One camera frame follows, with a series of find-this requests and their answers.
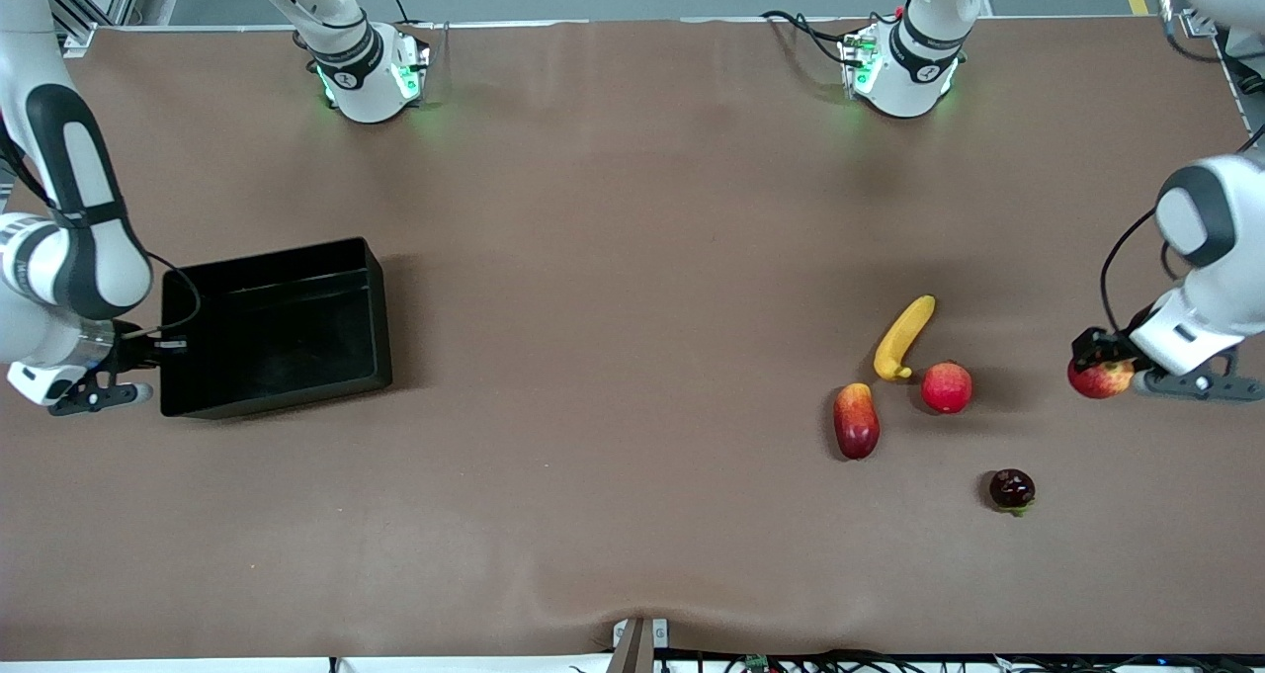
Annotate red round apple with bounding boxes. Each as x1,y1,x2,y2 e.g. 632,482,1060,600
921,361,974,415

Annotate dark purple mangosteen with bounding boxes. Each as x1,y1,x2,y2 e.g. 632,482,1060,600
989,468,1037,517

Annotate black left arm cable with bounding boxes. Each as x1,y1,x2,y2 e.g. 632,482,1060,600
1100,207,1159,336

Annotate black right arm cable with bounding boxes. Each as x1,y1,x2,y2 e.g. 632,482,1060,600
148,251,204,350

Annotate red yellow striped apple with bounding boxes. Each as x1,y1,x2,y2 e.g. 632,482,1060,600
1067,355,1136,400

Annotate black plastic box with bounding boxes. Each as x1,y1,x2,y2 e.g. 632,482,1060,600
158,237,393,419

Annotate yellow banana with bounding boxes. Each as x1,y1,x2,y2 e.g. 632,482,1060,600
874,294,937,382

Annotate metal mount bracket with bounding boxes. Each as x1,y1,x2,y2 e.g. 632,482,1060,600
607,618,670,673

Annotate brown table cover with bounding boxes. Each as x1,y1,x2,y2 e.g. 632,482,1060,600
0,18,1265,659

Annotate black base cable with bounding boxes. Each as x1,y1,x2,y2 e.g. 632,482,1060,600
759,9,857,67

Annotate red yellow mango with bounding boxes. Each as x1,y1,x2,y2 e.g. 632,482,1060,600
833,382,882,461

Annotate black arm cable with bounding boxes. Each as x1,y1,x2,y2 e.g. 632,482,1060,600
148,251,204,350
1100,207,1159,336

